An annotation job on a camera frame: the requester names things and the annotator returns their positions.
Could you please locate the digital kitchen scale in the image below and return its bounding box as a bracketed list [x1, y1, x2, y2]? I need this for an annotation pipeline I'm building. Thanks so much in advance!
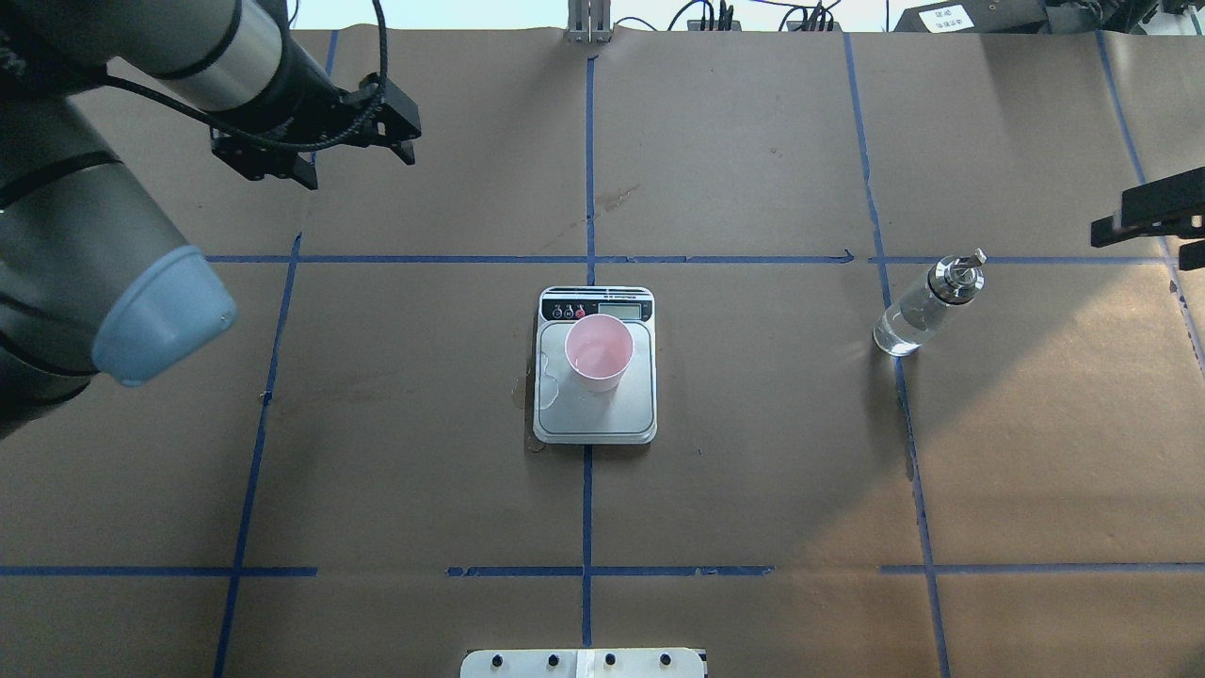
[531, 285, 658, 446]

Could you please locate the aluminium frame post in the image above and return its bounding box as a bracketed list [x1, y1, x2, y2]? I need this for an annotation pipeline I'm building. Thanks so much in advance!
[565, 0, 615, 45]

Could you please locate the pink plastic cup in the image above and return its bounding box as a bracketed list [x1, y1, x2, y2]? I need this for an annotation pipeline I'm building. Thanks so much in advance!
[564, 314, 635, 393]

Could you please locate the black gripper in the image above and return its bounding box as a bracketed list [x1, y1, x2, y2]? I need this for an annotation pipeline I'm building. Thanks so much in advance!
[210, 73, 423, 190]

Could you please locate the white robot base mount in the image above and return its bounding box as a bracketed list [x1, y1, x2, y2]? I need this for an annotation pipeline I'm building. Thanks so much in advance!
[459, 647, 709, 677]

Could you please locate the glass sauce dispenser bottle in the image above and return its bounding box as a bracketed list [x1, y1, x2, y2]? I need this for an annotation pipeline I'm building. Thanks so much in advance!
[871, 249, 988, 356]

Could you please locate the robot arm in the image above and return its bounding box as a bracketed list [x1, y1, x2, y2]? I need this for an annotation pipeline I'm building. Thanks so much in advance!
[1, 1, 422, 435]

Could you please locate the brown paper table cover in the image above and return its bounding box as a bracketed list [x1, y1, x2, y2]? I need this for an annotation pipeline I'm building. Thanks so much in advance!
[2, 29, 1203, 677]

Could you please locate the black device with label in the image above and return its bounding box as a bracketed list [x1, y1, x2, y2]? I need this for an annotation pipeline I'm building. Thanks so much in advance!
[890, 1, 1053, 35]

